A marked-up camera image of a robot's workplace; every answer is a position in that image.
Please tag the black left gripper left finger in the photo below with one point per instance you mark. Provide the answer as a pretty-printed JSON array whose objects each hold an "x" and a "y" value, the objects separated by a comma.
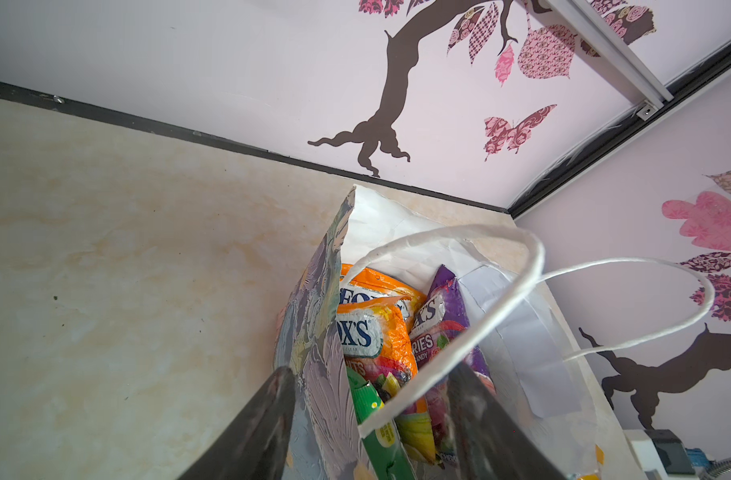
[{"x": 255, "y": 445}]

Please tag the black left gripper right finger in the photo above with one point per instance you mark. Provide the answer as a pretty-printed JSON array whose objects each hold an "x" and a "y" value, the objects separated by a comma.
[{"x": 489, "y": 444}]

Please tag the floral white paper bag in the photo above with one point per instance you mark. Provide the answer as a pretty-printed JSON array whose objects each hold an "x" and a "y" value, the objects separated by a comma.
[{"x": 482, "y": 309}]

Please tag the light green Fox's candy packet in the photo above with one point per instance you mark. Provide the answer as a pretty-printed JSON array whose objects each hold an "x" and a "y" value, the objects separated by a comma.
[{"x": 383, "y": 445}]

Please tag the yellow snack packet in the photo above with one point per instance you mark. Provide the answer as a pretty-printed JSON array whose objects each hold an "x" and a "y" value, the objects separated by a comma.
[{"x": 594, "y": 469}]

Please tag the orange red Fox's candy packet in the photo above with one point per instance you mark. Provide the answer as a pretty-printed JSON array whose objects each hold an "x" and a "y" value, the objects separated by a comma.
[{"x": 376, "y": 344}]

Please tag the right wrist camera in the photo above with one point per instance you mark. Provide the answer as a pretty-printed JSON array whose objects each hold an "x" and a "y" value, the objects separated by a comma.
[{"x": 661, "y": 455}]

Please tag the rear aluminium rail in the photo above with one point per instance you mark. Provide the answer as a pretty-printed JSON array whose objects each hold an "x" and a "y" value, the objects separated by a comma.
[{"x": 593, "y": 29}]

